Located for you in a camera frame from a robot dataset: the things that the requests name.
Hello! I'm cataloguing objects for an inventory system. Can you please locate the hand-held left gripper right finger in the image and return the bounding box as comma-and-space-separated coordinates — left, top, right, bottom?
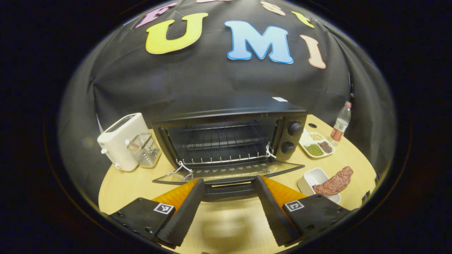
255, 175, 355, 247

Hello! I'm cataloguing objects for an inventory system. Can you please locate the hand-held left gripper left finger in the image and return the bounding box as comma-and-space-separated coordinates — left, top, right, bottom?
106, 178, 204, 249

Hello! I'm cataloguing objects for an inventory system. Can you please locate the brown steak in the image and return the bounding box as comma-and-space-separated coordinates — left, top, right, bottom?
313, 166, 353, 196

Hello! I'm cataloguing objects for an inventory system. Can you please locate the black electric oven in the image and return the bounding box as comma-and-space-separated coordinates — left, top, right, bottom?
152, 93, 308, 202

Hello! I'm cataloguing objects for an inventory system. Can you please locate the white rectangular dish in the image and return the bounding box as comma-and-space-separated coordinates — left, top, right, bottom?
297, 168, 341, 204

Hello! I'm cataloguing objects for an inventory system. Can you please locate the clear plastic holder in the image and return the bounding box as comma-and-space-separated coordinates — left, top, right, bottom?
126, 132, 162, 168

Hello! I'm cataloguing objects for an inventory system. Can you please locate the pile of green beans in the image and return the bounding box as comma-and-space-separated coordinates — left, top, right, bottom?
304, 144, 323, 157

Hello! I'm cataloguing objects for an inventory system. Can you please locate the white divided plate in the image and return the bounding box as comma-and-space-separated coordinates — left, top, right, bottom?
299, 131, 336, 158

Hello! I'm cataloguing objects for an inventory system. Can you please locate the white toaster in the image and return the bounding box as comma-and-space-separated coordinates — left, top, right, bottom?
97, 113, 150, 172

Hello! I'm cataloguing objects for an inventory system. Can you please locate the plastic bottle with red label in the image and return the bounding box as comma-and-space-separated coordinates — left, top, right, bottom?
330, 101, 352, 146

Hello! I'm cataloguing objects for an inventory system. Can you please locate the black backdrop cloth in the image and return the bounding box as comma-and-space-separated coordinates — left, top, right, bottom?
58, 0, 396, 205

